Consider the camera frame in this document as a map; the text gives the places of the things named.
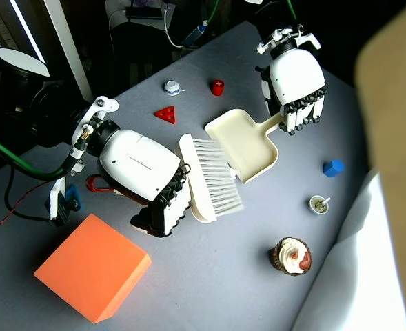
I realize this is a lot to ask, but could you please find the red triangle block with holes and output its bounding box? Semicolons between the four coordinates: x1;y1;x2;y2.
154;105;176;125

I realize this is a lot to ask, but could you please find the blue triangle block with holes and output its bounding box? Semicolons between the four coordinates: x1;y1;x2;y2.
44;184;83;212

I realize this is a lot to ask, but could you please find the small white toy bowl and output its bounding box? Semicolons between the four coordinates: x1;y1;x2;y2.
308;194;330;215

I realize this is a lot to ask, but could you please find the red cylinder with white cross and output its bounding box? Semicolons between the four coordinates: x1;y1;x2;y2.
210;79;225;97

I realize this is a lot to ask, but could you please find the thin green cable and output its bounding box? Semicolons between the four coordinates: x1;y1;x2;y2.
285;0;298;23
205;0;221;25

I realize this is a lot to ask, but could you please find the orange foam block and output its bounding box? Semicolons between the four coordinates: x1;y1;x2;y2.
33;212;152;325

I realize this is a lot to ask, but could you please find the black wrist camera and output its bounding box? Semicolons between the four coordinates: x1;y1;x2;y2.
56;191;81;227

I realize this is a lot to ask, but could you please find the blue grey cable plug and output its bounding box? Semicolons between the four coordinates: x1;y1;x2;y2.
183;23;210;46

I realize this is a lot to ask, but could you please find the cream hand broom red-tipped handle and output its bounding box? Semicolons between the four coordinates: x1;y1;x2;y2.
85;133;245;225

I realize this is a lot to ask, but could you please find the black flat box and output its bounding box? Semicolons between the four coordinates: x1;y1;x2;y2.
125;5;164;20

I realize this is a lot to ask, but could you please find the tan board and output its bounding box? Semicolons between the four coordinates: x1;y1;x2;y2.
356;0;406;331

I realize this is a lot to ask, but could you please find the white light strip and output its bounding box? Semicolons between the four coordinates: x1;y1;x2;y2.
9;0;47;65

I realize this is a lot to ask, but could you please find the black cable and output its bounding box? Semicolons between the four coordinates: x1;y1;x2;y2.
4;165;52;221

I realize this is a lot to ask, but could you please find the toy cupcake with cream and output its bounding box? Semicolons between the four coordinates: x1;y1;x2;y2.
270;236;313;277

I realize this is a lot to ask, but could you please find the thick green cable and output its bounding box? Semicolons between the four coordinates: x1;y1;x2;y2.
0;132;68;180

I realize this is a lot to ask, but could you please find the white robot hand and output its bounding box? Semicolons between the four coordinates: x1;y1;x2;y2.
256;48;327;136
97;129;193;239

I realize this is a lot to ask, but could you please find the white and blue teacup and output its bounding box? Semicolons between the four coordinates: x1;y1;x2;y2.
163;80;185;97

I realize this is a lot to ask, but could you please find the black chair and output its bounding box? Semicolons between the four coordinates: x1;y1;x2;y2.
110;20;176;89

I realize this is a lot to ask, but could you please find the red black twisted wire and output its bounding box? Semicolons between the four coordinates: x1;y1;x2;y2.
0;181;52;235

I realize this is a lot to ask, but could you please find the grey table cloth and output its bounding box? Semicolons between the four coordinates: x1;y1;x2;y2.
0;20;379;331

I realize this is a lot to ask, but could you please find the blue hexagonal block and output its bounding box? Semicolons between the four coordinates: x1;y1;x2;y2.
323;159;346;179

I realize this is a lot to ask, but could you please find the white cable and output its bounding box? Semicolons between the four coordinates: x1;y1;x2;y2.
164;3;186;48

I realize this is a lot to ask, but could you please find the white pillar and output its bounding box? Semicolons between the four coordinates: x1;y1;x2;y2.
43;0;94;101

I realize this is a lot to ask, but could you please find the cream plastic dustpan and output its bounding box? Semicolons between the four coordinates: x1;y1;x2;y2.
204;108;283;185

